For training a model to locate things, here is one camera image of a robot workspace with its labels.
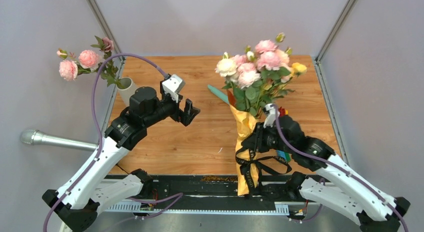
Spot pile of coloured toy blocks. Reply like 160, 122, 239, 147
278, 107, 289, 117

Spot pink flowers in vase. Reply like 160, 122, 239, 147
56, 36, 125, 89

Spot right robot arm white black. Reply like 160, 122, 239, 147
241, 115, 410, 231

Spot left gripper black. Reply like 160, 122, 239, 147
143, 89, 201, 128

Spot teal handheld tool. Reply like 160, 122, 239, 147
207, 85, 230, 105

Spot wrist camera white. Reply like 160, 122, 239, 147
263, 103, 280, 128
161, 74, 186, 103

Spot silver microphone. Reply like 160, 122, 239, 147
20, 129, 97, 151

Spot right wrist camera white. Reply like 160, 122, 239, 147
263, 103, 280, 128

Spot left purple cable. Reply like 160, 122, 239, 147
42, 53, 170, 232

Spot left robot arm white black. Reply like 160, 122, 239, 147
42, 76, 200, 231

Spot black ribbon with gold text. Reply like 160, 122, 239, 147
235, 141, 292, 196

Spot white ceramic vase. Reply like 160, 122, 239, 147
118, 77, 138, 107

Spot flower bouquet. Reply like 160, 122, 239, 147
215, 32, 308, 196

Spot scattered brown pellets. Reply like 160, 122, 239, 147
200, 175, 238, 182

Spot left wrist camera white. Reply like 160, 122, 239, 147
161, 74, 186, 103

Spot blue green toy block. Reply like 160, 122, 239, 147
276, 150, 291, 163

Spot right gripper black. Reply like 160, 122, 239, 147
241, 122, 293, 154

